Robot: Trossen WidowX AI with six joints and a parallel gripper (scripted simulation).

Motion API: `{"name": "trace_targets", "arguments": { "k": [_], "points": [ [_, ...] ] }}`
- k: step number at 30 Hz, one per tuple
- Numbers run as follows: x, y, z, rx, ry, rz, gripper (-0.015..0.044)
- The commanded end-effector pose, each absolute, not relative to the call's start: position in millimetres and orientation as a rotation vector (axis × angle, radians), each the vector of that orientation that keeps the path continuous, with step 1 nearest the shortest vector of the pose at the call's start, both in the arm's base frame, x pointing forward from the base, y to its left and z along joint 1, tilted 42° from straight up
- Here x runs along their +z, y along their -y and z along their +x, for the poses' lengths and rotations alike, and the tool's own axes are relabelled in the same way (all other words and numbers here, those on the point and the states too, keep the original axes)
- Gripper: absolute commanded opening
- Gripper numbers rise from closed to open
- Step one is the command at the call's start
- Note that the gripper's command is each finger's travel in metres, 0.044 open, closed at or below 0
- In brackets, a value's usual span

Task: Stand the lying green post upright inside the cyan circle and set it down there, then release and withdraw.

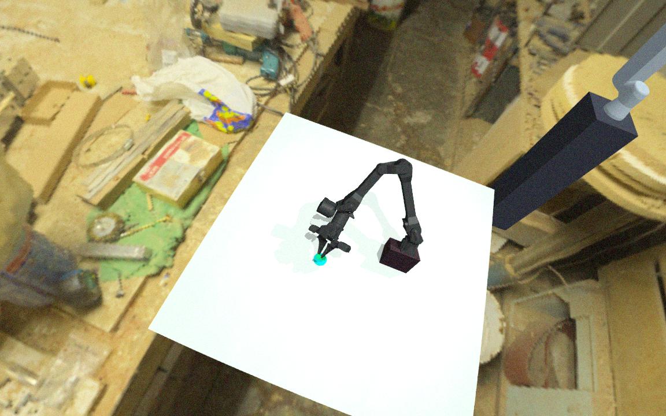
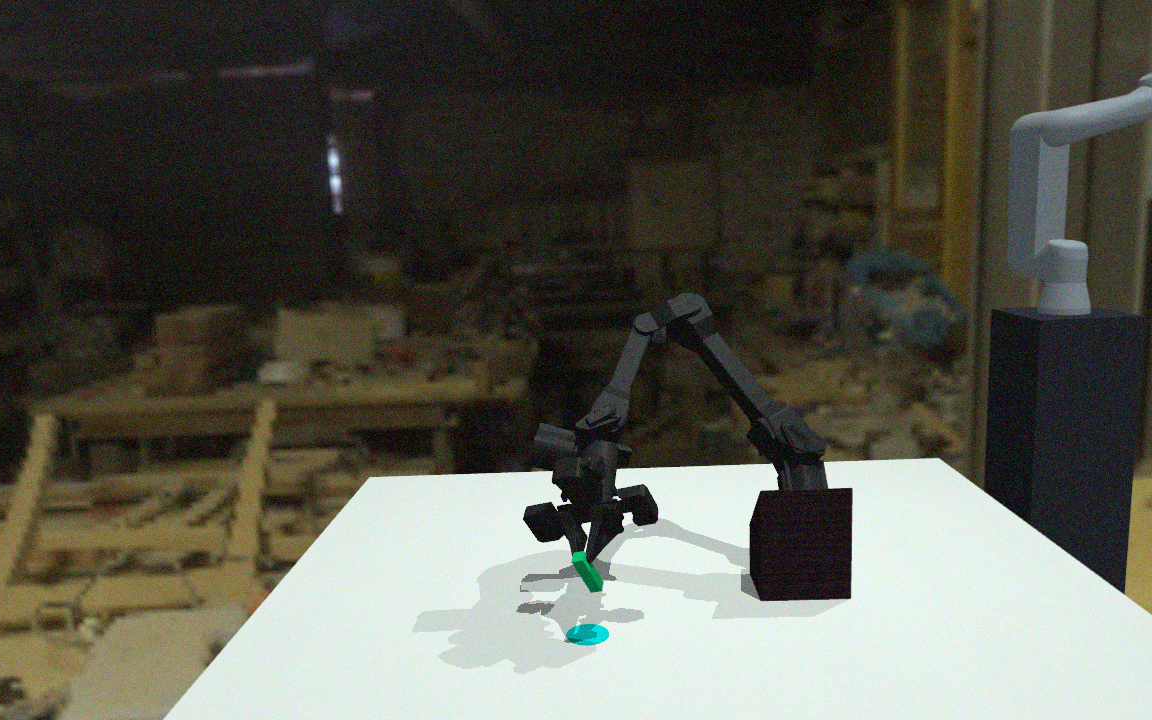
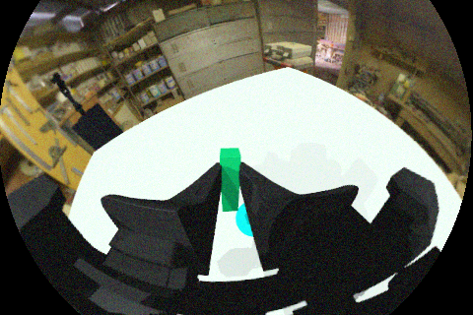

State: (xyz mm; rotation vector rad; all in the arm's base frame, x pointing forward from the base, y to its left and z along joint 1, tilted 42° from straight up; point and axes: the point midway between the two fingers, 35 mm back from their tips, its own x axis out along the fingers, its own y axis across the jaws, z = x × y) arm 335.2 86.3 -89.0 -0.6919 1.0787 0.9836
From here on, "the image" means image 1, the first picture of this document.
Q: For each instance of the cyan flat circle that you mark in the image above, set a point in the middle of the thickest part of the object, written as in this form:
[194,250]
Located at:
[319,262]

